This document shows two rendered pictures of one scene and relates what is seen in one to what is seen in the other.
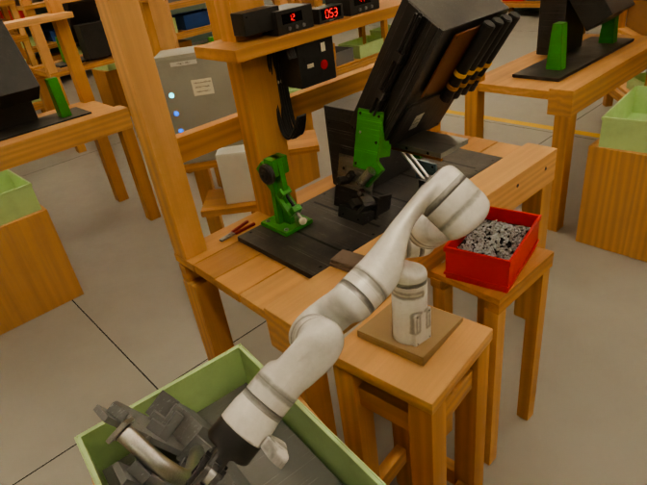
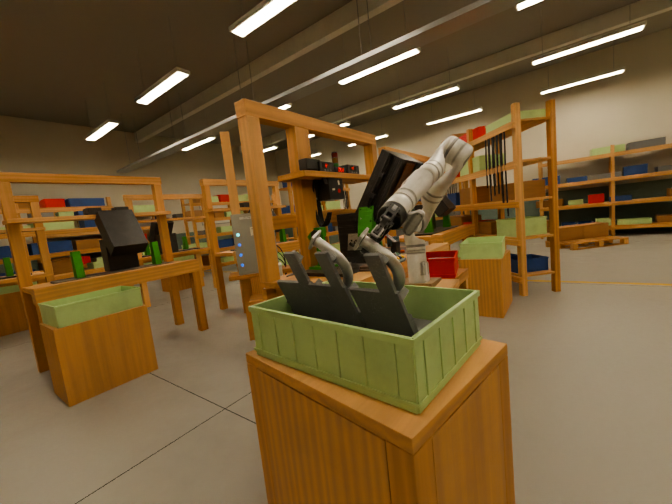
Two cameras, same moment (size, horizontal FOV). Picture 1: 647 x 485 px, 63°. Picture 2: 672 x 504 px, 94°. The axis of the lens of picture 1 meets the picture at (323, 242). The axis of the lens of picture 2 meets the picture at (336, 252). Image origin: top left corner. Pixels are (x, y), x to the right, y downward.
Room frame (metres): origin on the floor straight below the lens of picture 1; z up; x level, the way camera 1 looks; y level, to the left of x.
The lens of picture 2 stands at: (-0.27, 0.53, 1.23)
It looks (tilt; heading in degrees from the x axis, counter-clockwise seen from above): 6 degrees down; 346
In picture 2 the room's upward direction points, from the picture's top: 6 degrees counter-clockwise
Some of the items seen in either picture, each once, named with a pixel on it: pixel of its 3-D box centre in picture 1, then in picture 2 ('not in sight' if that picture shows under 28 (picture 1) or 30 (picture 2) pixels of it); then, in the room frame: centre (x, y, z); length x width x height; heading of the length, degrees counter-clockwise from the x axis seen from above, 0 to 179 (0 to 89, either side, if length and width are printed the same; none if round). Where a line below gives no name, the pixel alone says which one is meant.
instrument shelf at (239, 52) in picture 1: (316, 26); (332, 178); (2.09, -0.09, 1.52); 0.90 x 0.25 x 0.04; 129
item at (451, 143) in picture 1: (410, 140); not in sight; (1.86, -0.37, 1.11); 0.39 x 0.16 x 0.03; 39
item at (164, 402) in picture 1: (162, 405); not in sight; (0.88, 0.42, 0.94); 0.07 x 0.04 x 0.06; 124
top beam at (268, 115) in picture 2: not in sight; (322, 129); (2.12, -0.06, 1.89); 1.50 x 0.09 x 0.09; 129
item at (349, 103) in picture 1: (369, 138); (359, 234); (2.06, -0.25, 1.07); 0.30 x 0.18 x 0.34; 129
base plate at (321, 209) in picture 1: (379, 195); (369, 259); (1.88, -0.25, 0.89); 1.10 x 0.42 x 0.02; 129
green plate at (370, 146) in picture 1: (374, 137); (367, 221); (1.79, -0.23, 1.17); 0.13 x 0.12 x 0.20; 129
